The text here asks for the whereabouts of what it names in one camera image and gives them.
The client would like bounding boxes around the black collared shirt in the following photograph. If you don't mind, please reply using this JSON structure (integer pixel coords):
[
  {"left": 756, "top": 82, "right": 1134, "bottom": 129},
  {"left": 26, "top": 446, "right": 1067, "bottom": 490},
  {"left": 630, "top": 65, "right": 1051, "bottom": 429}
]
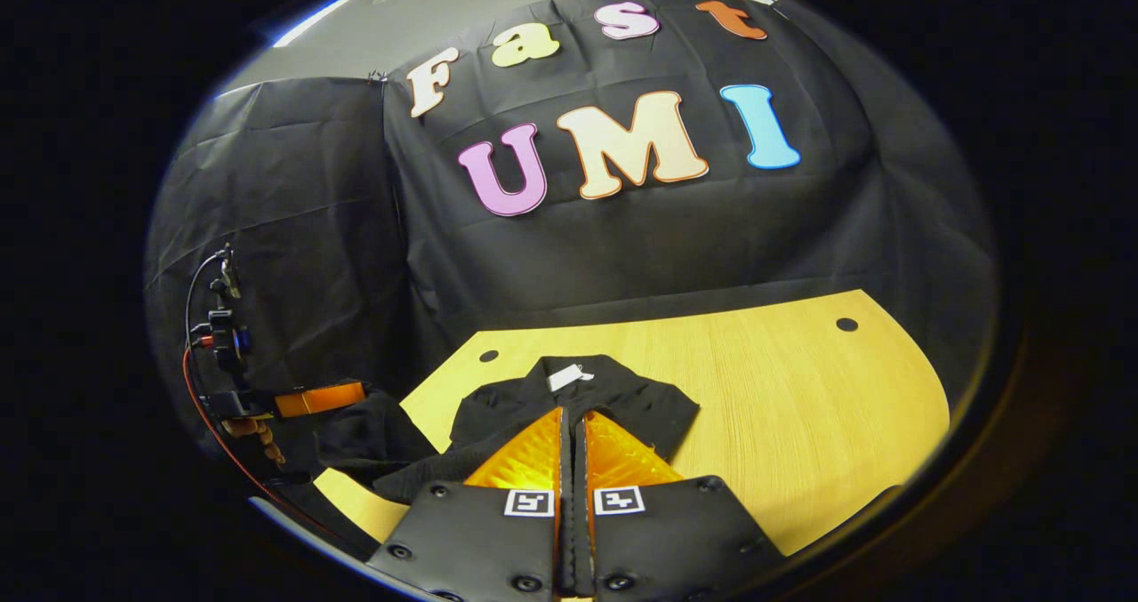
[{"left": 316, "top": 355, "right": 701, "bottom": 504}]

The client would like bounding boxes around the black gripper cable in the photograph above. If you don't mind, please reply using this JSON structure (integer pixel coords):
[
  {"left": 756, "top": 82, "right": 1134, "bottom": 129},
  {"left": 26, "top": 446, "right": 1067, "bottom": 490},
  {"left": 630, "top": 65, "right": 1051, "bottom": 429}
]
[{"left": 183, "top": 250, "right": 225, "bottom": 338}]

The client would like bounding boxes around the black backdrop cloth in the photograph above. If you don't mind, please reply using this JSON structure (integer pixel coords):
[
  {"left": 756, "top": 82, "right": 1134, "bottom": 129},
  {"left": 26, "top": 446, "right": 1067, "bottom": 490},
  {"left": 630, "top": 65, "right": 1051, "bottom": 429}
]
[{"left": 144, "top": 0, "right": 998, "bottom": 461}]

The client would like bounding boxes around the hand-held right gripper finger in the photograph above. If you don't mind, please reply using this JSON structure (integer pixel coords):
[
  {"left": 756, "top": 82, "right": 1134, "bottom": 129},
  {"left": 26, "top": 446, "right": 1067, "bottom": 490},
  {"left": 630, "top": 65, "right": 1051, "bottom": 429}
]
[
  {"left": 575, "top": 408, "right": 789, "bottom": 600},
  {"left": 367, "top": 405, "right": 576, "bottom": 600}
]

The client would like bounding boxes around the red gripper cable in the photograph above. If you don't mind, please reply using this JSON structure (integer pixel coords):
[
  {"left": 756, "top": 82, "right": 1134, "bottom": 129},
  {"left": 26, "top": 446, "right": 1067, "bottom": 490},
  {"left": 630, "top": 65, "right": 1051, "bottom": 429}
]
[{"left": 181, "top": 342, "right": 358, "bottom": 542}]

